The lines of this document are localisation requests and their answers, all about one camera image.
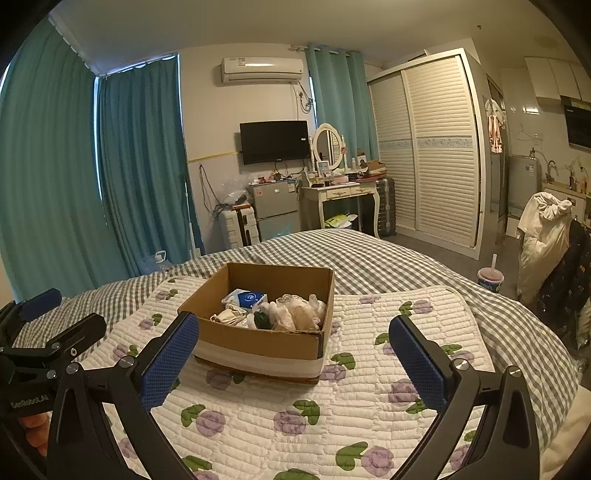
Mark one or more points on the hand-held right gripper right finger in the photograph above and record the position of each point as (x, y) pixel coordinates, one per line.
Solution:
(422, 364)

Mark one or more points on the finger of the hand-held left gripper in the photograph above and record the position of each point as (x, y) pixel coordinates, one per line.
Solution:
(40, 303)
(76, 330)

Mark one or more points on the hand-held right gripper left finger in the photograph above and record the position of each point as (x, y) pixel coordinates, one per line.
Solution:
(170, 367)

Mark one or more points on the beige cloth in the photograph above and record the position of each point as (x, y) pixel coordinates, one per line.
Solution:
(227, 316)

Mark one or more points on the cardboard box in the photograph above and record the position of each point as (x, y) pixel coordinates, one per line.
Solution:
(258, 346)

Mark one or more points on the dark green cloth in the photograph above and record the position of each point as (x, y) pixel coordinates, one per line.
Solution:
(263, 321)

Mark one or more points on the blue tissue packet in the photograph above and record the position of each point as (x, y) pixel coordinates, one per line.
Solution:
(248, 297)

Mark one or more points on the small white sock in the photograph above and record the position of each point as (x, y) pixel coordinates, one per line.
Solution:
(318, 304)

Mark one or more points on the cream lace cloth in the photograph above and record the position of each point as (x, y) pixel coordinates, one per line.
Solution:
(295, 313)

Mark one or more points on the person's left hand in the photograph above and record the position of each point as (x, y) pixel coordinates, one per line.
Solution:
(36, 436)

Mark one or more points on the clear water jug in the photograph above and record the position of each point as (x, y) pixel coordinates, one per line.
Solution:
(157, 263)

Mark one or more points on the drink cup with straw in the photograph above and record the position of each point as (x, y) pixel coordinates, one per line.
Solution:
(490, 279)

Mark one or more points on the wide teal curtain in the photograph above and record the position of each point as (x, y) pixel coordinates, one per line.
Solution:
(46, 184)

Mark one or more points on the quilted floral mat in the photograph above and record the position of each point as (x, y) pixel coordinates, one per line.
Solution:
(286, 406)

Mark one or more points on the white ribbed suitcase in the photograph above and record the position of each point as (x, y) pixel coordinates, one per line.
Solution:
(235, 228)

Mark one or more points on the silver suitcase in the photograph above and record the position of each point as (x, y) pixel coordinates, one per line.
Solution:
(385, 207)

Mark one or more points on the green bag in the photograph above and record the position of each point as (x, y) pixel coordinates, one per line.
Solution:
(339, 221)

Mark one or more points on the white blanket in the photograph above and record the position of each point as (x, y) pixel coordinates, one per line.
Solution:
(572, 447)

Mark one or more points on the clear plastic bag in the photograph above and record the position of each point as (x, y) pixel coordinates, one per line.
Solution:
(235, 191)

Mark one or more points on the silver small fridge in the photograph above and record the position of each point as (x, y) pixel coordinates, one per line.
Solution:
(273, 205)

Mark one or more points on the white vanity table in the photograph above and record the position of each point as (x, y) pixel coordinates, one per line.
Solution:
(339, 191)

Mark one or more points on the small brown box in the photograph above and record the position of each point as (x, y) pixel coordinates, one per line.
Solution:
(371, 167)

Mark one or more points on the grey appliance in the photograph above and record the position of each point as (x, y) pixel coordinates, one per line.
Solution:
(524, 184)

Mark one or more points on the white louvred wardrobe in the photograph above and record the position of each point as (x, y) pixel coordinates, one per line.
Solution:
(438, 152)

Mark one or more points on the kitchen faucet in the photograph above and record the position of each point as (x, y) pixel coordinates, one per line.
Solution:
(551, 168)

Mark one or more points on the oval white vanity mirror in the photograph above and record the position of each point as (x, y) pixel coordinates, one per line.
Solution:
(328, 143)

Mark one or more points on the hanging pink clothes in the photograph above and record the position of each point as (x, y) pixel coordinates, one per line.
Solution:
(495, 129)

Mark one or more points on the narrow teal curtain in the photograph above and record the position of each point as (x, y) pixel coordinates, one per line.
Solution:
(339, 106)

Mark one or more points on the black range hood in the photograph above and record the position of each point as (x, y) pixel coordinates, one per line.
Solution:
(579, 124)

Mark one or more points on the white air conditioner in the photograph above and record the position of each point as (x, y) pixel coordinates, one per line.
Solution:
(262, 69)

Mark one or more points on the white kitchen cabinets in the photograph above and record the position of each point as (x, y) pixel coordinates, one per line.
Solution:
(554, 78)

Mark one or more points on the small photo frame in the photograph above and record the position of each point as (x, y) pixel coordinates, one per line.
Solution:
(323, 169)

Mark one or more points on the black wall television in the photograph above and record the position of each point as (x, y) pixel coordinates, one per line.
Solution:
(274, 142)

